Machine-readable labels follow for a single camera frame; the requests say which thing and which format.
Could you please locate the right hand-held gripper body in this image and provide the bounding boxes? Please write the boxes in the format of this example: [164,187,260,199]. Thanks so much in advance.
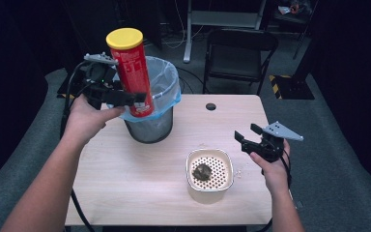
[241,121,304,163]

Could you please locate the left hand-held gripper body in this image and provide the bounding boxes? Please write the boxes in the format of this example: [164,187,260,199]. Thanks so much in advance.
[82,52,136,110]

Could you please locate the red can with yellow lid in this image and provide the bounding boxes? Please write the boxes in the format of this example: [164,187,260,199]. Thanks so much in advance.
[105,27,156,119]

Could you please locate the pale blue plastic bin liner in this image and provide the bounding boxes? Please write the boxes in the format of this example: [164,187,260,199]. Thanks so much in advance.
[106,55,183,123]

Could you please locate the black wire mesh trash bin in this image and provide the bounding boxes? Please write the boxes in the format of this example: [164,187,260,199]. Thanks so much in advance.
[124,106,175,145]

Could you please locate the person's right hand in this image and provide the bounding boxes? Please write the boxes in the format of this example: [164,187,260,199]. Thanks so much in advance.
[249,139,293,195]

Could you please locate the person's left hand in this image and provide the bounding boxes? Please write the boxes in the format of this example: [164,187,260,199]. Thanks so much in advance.
[62,94,127,144]

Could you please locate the scattered small crumbs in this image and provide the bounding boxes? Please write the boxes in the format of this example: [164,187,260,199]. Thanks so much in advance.
[233,162,249,180]

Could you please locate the dark wet clump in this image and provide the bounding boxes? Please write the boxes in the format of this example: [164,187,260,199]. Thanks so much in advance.
[191,162,214,182]

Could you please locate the yellow-black striped floor plate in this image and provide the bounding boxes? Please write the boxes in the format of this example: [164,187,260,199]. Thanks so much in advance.
[269,73,316,101]

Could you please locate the white strainer basket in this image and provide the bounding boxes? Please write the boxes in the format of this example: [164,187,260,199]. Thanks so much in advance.
[185,148,235,193]

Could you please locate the black folding chair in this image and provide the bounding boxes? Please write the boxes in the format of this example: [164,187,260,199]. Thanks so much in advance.
[202,27,280,97]

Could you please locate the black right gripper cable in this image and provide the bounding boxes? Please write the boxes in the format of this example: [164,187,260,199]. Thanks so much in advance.
[279,149,294,190]

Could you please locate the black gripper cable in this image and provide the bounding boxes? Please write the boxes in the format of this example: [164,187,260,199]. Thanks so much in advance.
[279,149,294,190]
[59,60,97,232]

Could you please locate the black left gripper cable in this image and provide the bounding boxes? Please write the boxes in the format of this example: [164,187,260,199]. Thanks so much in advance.
[59,60,97,232]

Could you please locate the black floor cable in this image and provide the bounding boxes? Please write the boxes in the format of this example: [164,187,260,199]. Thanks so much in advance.
[173,66,208,95]

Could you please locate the white floor cable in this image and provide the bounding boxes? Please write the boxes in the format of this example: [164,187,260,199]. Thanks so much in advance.
[162,0,205,50]

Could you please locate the grey metal desk frame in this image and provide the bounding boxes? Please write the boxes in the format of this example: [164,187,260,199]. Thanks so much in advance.
[182,0,268,64]

